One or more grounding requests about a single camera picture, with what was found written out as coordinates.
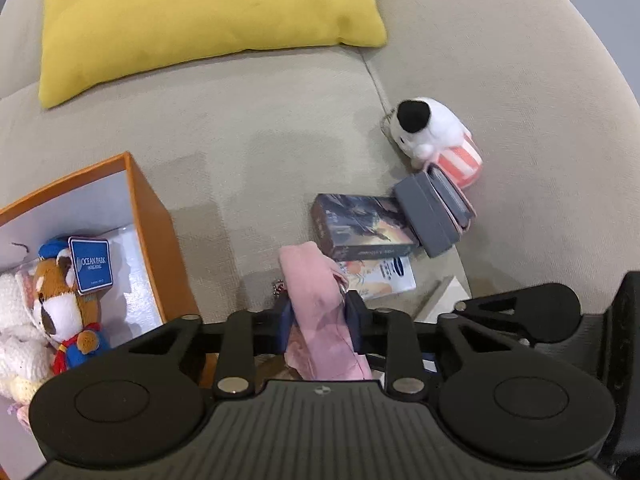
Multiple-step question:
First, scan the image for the black and white plush toy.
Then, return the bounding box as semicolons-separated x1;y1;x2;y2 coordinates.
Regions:
382;96;485;190

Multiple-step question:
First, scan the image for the yellow cushion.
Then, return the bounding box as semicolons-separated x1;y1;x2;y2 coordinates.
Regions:
39;0;388;110

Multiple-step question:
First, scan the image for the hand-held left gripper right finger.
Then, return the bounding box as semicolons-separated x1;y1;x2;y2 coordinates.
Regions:
345;291;512;402

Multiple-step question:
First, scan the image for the grey wallet with pink trim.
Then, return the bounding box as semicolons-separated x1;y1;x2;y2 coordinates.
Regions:
425;165;477;233

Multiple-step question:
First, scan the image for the white crochet plush toy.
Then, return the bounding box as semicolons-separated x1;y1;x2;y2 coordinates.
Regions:
0;270;56;403

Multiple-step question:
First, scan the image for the pink plush cloth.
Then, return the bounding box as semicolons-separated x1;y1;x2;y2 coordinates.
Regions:
278;241;373;381

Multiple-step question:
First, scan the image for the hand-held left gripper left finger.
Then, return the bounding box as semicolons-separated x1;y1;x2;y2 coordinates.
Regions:
122;296;297;398

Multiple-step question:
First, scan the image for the red panda plush toy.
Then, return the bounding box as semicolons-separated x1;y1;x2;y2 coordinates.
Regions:
31;235;113;376

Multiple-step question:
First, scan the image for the dark printed box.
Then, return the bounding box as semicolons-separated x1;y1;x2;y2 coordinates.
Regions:
311;192;421;262

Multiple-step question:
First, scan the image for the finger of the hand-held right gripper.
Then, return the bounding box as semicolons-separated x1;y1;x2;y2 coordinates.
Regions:
452;287;532;334

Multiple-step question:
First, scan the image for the white paper piece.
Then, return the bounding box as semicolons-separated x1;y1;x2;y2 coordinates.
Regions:
414;275;472;325

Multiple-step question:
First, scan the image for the beige sofa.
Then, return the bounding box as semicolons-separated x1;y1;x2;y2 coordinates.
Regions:
0;0;640;480

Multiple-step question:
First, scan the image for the orange cardboard box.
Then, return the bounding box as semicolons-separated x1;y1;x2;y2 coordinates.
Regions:
0;151;203;480

